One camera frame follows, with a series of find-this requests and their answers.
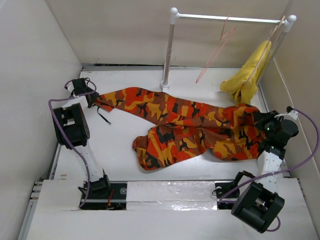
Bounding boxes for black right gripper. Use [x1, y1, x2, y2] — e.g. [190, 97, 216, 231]
[252, 110, 284, 140]

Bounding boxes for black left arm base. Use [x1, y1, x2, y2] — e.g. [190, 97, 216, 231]
[78, 181, 128, 211]

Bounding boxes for pink wire hanger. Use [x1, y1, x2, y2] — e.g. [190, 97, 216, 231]
[195, 15, 236, 84]

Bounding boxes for wooden hanger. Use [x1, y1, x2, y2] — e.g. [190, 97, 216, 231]
[244, 15, 286, 85]

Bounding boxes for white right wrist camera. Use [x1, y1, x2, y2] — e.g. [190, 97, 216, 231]
[275, 106, 299, 121]

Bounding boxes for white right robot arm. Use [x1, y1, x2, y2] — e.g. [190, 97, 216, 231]
[231, 110, 299, 234]

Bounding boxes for orange camouflage trousers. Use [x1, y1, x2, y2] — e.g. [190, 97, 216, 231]
[95, 87, 266, 171]

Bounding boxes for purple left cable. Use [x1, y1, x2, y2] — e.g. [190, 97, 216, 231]
[47, 79, 101, 208]

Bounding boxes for white clothes rack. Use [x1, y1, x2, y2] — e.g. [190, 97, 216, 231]
[160, 7, 297, 93]

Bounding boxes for aluminium frame rail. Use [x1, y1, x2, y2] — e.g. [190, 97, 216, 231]
[17, 178, 45, 240]

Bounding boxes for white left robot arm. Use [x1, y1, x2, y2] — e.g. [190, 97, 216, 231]
[48, 77, 112, 200]

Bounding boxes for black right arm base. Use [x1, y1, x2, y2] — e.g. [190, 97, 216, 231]
[211, 181, 251, 211]

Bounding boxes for yellow garment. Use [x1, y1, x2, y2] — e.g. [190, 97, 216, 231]
[220, 40, 272, 104]

